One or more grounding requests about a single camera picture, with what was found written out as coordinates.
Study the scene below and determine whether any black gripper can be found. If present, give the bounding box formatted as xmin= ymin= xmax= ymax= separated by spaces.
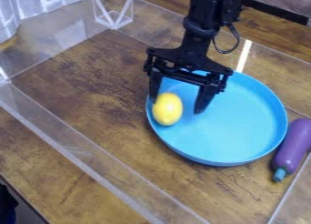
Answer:
xmin=142 ymin=47 xmax=233 ymax=114

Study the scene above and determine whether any yellow lemon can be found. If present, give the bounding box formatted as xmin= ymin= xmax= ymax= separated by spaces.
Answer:
xmin=152 ymin=93 xmax=183 ymax=126

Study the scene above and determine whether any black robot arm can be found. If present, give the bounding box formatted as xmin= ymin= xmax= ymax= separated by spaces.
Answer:
xmin=142 ymin=0 xmax=243 ymax=114

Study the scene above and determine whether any blue round tray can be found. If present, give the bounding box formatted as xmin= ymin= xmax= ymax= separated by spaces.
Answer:
xmin=148 ymin=73 xmax=288 ymax=167

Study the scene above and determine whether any black bar on background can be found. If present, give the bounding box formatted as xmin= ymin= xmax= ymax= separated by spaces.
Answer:
xmin=241 ymin=0 xmax=308 ymax=25

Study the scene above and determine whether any purple toy eggplant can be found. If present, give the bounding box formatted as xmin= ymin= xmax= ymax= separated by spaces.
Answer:
xmin=272 ymin=118 xmax=311 ymax=182

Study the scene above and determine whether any white patterned curtain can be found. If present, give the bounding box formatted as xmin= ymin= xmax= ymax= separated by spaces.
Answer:
xmin=0 ymin=0 xmax=82 ymax=44

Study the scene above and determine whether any clear acrylic enclosure wall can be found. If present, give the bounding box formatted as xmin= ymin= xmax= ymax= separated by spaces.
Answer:
xmin=0 ymin=0 xmax=311 ymax=224

